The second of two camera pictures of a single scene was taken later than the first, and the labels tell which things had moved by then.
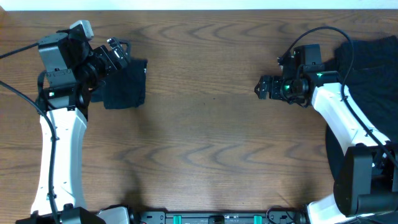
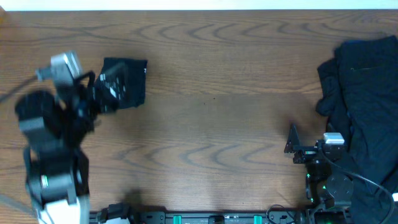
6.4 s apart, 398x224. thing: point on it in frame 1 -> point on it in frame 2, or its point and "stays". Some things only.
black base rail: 276,214 stays
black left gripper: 122,62 -> 106,105
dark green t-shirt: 124,88 stays
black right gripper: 275,81 -> 293,146
